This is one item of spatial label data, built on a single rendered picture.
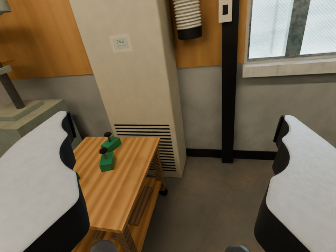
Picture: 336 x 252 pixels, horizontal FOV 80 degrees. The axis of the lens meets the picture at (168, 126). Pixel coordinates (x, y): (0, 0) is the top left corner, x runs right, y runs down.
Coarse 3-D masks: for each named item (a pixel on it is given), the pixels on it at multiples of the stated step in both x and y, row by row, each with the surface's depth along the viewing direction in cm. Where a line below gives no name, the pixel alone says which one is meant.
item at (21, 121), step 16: (0, 0) 113; (0, 64) 141; (0, 80) 144; (16, 96) 152; (0, 112) 155; (16, 112) 151; (32, 112) 157; (48, 112) 159; (0, 128) 140; (16, 128) 136; (32, 128) 146; (0, 144) 150
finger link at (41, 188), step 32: (64, 128) 10; (0, 160) 7; (32, 160) 7; (64, 160) 8; (0, 192) 6; (32, 192) 6; (64, 192) 6; (0, 224) 5; (32, 224) 5; (64, 224) 6
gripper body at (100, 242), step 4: (100, 240) 5; (104, 240) 5; (108, 240) 5; (92, 244) 5; (96, 244) 5; (100, 244) 5; (104, 244) 5; (108, 244) 5; (112, 244) 5; (92, 248) 5; (96, 248) 5; (100, 248) 5; (104, 248) 5; (108, 248) 5; (112, 248) 5; (228, 248) 5; (232, 248) 5; (236, 248) 5; (240, 248) 5; (244, 248) 5
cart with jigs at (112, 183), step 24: (96, 144) 139; (120, 144) 134; (144, 144) 131; (96, 168) 117; (120, 168) 114; (144, 168) 112; (96, 192) 101; (120, 192) 99; (144, 192) 139; (96, 216) 90; (120, 216) 88; (144, 216) 126; (96, 240) 117; (120, 240) 91
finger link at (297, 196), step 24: (288, 120) 10; (288, 144) 8; (312, 144) 8; (288, 168) 7; (312, 168) 7; (288, 192) 6; (312, 192) 6; (264, 216) 6; (288, 216) 5; (312, 216) 5; (264, 240) 6; (288, 240) 5; (312, 240) 5
